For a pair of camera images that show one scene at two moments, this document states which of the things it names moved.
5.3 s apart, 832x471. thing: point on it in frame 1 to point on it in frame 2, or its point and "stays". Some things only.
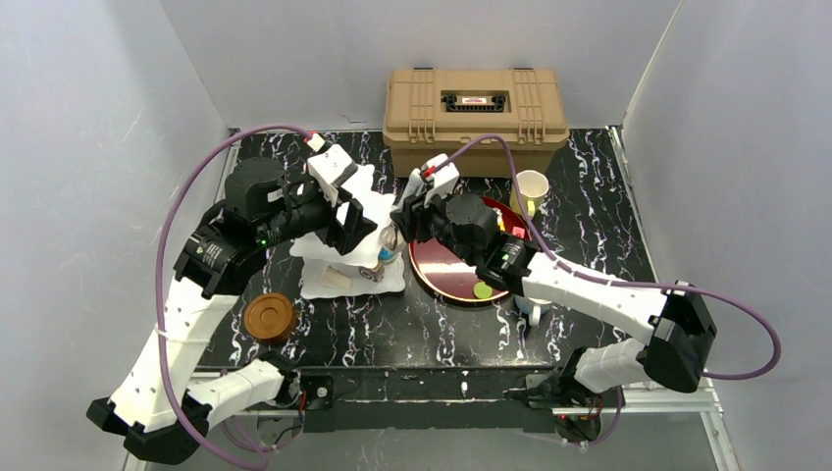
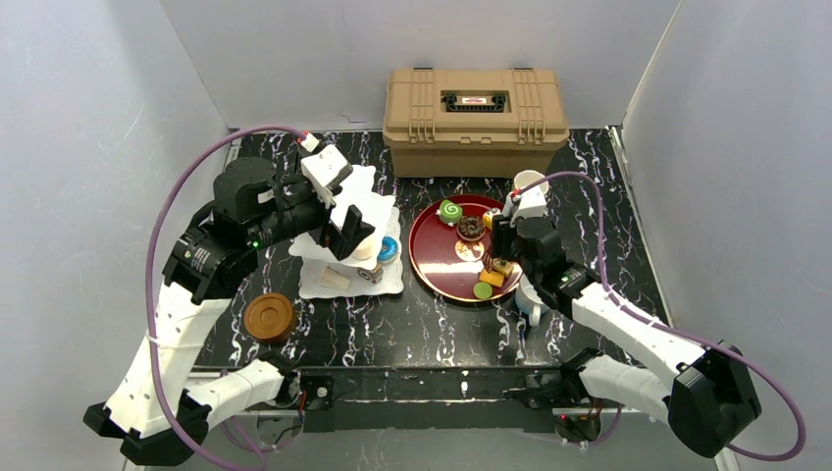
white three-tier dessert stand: [360, 271] stays
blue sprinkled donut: [387, 255] stays
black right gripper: [408, 221] to [496, 239]
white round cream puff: [389, 237] to [363, 250]
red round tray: [450, 277] stays
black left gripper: [350, 225] stays
